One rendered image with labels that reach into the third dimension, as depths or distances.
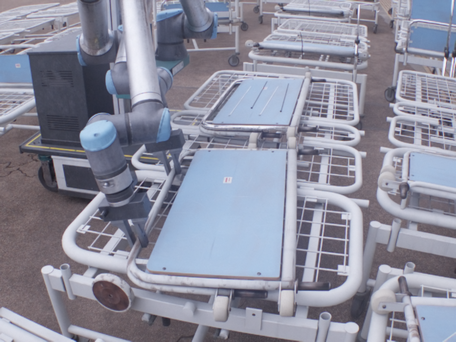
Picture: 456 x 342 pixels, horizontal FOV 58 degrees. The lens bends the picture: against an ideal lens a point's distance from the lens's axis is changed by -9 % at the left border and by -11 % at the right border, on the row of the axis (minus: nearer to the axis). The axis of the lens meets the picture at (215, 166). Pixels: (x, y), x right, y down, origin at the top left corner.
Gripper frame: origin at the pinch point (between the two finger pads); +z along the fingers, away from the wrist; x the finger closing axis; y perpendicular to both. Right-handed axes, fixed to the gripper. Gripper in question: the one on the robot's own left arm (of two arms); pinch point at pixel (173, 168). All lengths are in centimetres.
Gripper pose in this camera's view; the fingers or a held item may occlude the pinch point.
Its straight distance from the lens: 158.5
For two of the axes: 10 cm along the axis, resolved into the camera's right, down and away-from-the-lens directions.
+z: 2.4, 8.7, 4.3
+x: -9.6, 1.4, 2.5
